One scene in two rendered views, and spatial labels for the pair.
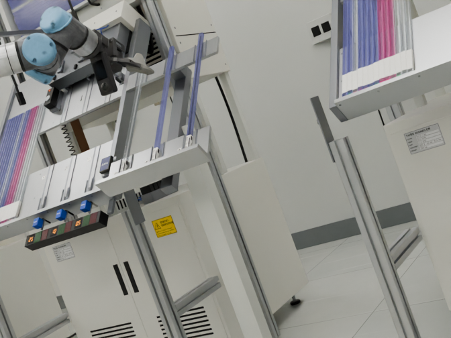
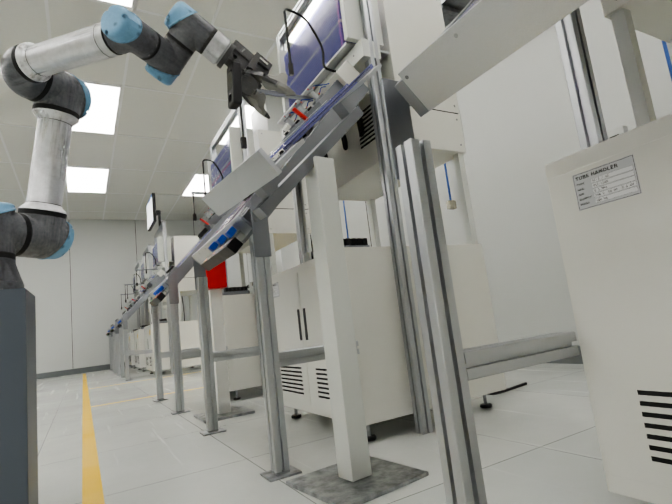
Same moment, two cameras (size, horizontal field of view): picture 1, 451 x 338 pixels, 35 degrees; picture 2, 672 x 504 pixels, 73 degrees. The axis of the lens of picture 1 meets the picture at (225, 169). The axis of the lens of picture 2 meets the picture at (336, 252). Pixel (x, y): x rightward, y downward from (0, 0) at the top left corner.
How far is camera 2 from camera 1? 124 cm
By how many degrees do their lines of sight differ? 30
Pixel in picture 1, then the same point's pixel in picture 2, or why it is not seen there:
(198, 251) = not seen: hidden behind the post
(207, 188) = (324, 229)
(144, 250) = (258, 285)
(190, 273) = not seen: hidden behind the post
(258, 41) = (544, 156)
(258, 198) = (459, 282)
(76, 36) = (196, 34)
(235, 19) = (527, 136)
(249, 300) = (340, 370)
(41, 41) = (116, 12)
